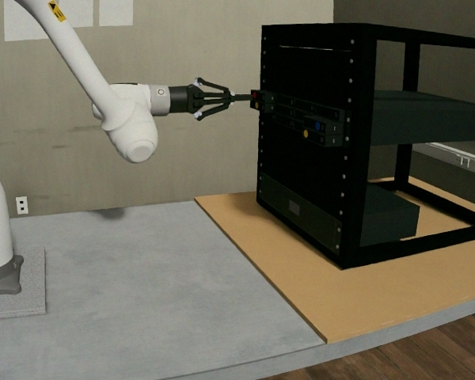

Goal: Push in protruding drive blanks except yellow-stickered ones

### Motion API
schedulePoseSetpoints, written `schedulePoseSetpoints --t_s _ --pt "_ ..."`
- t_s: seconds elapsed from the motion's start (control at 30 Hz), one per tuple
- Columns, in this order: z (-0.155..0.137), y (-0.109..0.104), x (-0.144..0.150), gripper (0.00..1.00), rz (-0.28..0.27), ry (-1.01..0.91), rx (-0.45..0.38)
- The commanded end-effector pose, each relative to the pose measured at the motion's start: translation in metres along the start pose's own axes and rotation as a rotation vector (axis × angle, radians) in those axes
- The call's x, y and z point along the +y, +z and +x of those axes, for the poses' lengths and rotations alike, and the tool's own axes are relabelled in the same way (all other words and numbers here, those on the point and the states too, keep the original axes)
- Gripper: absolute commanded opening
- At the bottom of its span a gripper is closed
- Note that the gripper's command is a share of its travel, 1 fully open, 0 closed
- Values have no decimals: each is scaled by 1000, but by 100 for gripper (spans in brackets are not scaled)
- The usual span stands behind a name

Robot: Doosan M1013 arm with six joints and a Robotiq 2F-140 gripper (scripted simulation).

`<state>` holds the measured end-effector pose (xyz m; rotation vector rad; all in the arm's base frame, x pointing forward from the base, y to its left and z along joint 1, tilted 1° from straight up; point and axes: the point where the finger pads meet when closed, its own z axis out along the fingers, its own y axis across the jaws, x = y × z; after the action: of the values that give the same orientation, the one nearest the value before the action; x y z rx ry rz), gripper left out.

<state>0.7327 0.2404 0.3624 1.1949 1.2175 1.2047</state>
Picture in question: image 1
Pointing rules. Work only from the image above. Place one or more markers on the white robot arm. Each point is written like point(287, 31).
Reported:
point(126, 122)

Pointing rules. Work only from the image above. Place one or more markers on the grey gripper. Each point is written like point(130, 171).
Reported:
point(190, 99)

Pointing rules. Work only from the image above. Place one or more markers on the tan flat board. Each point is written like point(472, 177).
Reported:
point(338, 304)

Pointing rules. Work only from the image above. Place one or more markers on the black server rack frame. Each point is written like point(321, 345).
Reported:
point(322, 193)

